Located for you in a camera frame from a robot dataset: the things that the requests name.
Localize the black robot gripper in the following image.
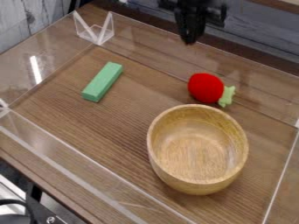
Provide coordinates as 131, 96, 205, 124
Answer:
156, 0, 228, 45

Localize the red plush strawberry toy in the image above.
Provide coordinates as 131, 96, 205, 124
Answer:
187, 73, 236, 108

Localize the green rectangular foam block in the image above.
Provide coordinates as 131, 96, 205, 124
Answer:
81, 62, 123, 102

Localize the light wooden bowl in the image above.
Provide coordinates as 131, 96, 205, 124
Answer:
147, 104, 248, 195

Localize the clear acrylic tray enclosure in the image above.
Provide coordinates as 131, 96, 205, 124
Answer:
0, 5, 299, 224

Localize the black metal table bracket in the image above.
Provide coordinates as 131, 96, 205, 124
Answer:
25, 183, 68, 224

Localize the black cable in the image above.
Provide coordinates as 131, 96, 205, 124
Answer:
0, 199, 40, 224

